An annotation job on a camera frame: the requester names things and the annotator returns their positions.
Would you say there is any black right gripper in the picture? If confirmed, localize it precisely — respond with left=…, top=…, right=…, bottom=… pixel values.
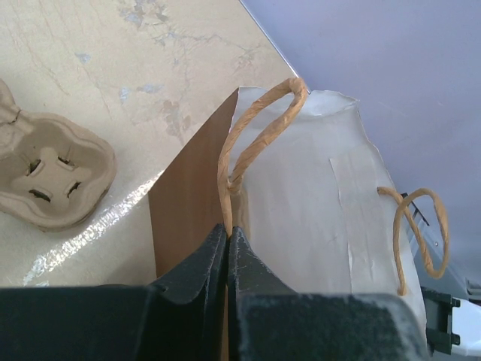
left=421, top=287, right=461, bottom=354

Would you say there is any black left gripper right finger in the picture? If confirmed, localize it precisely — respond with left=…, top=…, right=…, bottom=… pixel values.
left=227, top=227, right=301, bottom=360

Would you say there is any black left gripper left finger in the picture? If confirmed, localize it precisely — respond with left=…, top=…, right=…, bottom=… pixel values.
left=146, top=224, right=228, bottom=360

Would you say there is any brown paper bag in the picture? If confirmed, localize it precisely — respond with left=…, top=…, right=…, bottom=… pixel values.
left=148, top=77, right=449, bottom=360

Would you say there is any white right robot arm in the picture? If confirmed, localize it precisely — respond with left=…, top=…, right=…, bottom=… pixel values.
left=421, top=280, right=480, bottom=358

